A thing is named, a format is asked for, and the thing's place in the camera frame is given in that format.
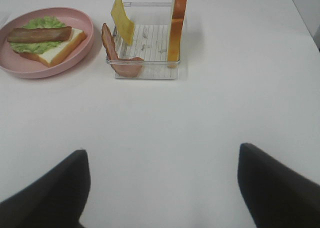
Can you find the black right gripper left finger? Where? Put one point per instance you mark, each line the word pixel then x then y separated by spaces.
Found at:
pixel 55 200

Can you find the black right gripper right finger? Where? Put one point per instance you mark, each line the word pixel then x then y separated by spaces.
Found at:
pixel 275 195

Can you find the bread slice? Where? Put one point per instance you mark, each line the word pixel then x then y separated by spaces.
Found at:
pixel 178 9
pixel 52 53

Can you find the bacon strip from tray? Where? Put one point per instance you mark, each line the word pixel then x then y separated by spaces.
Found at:
pixel 128 68
pixel 38 35

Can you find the green lettuce leaf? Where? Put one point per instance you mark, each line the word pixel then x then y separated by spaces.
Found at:
pixel 47 22

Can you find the yellow cheese slice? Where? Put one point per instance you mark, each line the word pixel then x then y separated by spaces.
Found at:
pixel 123 24

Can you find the pink round plate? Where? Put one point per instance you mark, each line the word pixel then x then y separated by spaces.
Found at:
pixel 20 67

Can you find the upright bread slice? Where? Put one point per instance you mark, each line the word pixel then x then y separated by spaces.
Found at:
pixel 178 9

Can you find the clear right plastic tray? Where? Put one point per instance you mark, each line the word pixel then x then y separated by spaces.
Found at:
pixel 150 39

